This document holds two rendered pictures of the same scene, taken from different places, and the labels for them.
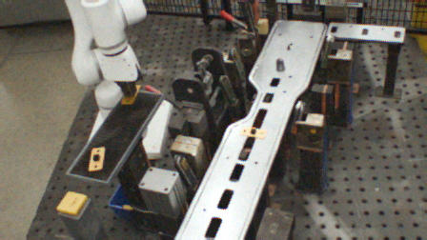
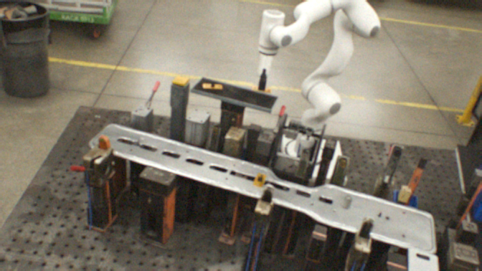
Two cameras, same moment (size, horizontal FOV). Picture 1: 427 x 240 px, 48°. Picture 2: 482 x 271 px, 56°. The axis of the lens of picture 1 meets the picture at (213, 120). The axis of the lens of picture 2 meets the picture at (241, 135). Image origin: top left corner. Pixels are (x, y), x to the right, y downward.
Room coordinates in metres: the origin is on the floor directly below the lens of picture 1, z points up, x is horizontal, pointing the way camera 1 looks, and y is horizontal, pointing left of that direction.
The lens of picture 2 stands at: (0.60, -1.43, 2.11)
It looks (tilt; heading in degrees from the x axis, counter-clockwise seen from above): 33 degrees down; 74
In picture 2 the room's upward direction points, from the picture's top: 9 degrees clockwise
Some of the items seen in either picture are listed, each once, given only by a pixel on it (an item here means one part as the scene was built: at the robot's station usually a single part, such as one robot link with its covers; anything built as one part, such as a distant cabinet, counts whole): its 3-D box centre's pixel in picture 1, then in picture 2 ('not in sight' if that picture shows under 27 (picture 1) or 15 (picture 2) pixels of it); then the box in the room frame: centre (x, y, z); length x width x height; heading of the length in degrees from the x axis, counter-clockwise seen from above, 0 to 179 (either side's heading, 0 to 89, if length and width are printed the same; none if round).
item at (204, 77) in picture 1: (209, 115); (293, 169); (1.28, 0.01, 0.94); 0.18 x 0.13 x 0.49; 151
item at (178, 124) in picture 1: (188, 163); (248, 163); (1.11, 0.12, 0.90); 0.05 x 0.05 x 0.40; 61
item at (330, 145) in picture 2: not in sight; (319, 182); (1.39, -0.04, 0.91); 0.07 x 0.05 x 0.42; 61
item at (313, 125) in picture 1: (311, 154); (257, 239); (1.06, -0.30, 0.87); 0.12 x 0.09 x 0.35; 61
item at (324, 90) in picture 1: (322, 117); (312, 261); (1.25, -0.40, 0.84); 0.11 x 0.08 x 0.29; 61
